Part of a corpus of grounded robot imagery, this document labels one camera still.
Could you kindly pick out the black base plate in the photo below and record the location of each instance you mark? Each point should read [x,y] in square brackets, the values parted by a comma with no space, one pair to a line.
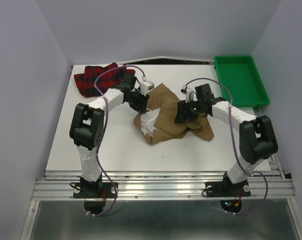
[104,190]
[218,189]

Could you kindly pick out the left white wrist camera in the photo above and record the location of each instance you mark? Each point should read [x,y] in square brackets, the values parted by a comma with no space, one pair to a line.
[146,86]

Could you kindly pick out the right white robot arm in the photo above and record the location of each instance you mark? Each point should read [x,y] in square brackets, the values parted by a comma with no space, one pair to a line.
[253,137]

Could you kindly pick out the green plastic bin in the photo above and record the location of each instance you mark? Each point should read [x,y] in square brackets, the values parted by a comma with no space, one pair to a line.
[241,80]

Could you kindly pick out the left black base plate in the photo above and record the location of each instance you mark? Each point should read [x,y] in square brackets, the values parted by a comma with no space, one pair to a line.
[104,190]

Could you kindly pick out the red plaid skirt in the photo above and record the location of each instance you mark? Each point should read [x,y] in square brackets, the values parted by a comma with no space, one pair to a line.
[85,81]

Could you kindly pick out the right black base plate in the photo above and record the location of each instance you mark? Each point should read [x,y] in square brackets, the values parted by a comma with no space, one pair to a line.
[218,189]

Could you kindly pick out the tan brown skirt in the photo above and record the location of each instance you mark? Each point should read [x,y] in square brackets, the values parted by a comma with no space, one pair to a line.
[157,124]

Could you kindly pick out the aluminium rail frame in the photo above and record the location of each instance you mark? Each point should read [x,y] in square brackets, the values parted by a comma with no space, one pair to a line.
[159,189]

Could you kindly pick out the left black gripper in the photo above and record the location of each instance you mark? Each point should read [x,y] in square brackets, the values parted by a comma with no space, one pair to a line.
[141,107]

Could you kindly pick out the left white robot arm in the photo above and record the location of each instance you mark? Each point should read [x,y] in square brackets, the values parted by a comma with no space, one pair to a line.
[88,127]

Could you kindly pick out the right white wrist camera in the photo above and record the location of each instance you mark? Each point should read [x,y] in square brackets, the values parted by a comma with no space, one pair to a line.
[190,93]

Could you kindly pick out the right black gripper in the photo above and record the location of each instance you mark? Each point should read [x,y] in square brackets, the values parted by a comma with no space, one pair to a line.
[181,116]

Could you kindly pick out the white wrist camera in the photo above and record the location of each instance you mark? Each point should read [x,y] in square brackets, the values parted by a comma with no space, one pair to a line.
[146,86]
[190,93]

